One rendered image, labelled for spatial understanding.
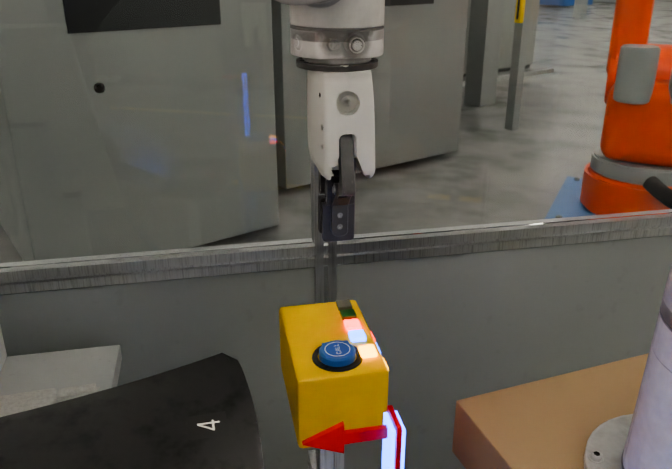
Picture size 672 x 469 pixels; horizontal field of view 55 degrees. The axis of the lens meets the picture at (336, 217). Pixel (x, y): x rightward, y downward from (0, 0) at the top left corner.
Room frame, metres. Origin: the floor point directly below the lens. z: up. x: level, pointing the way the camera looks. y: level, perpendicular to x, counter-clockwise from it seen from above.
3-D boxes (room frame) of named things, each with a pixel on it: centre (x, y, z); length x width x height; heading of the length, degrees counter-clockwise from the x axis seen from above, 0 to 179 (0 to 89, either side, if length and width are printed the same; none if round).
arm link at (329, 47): (0.60, 0.00, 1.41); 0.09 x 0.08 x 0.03; 11
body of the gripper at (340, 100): (0.60, 0.00, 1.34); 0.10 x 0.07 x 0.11; 11
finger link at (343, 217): (0.58, 0.00, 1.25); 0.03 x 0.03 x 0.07; 11
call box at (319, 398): (0.65, 0.01, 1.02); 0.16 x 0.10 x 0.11; 11
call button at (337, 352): (0.60, 0.00, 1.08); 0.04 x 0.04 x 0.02
